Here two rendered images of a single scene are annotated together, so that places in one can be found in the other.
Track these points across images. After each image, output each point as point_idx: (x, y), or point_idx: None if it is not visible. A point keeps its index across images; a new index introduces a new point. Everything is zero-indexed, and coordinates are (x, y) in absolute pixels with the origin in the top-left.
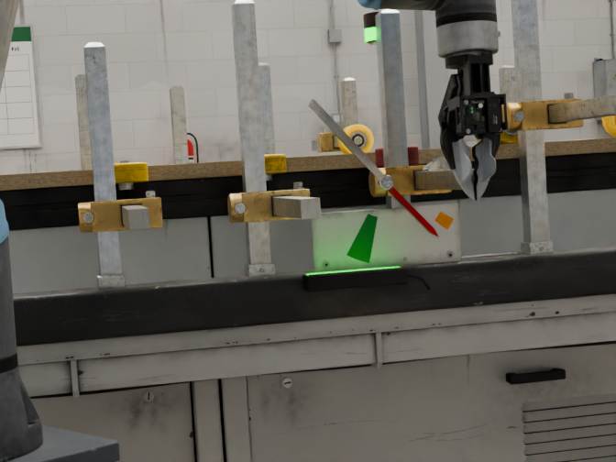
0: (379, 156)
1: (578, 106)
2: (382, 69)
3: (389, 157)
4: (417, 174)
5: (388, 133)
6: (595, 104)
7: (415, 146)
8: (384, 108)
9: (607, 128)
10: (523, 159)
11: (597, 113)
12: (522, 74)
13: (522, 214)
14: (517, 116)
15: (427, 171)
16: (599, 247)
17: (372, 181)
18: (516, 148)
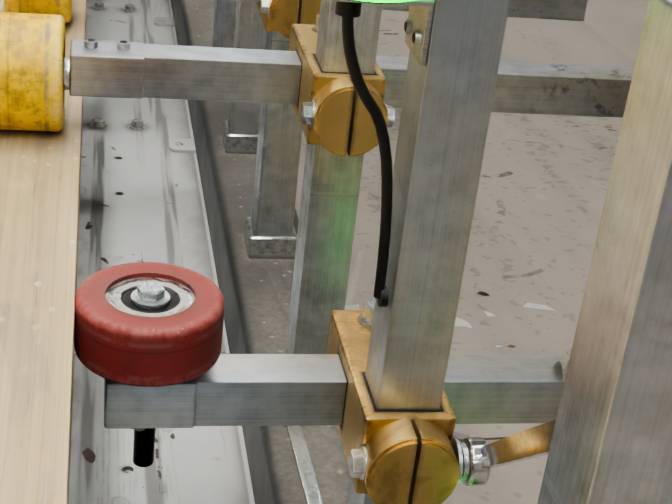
0: (177, 355)
1: (537, 88)
2: (482, 114)
3: (444, 381)
4: (460, 389)
5: (455, 313)
6: (617, 94)
7: (192, 270)
8: (454, 241)
9: (19, 8)
10: (339, 208)
11: (620, 111)
12: (382, 5)
13: (300, 329)
14: (393, 121)
15: (560, 383)
16: (268, 313)
17: (423, 474)
18: (81, 139)
